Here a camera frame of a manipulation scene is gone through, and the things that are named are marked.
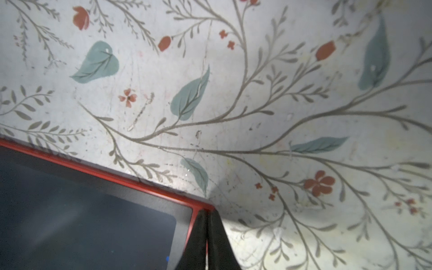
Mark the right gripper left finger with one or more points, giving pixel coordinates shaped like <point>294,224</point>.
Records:
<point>195,252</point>

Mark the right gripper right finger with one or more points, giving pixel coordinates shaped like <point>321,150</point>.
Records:
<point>220,253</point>

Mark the red tablet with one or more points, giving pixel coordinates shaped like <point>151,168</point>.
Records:
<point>57,214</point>

